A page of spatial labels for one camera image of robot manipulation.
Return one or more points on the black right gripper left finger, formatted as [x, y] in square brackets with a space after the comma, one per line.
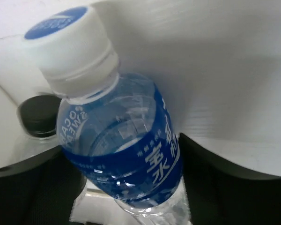
[40, 190]

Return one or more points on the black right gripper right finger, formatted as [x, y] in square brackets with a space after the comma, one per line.
[220, 192]

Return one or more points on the blue label water bottle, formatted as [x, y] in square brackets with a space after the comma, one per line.
[114, 127]

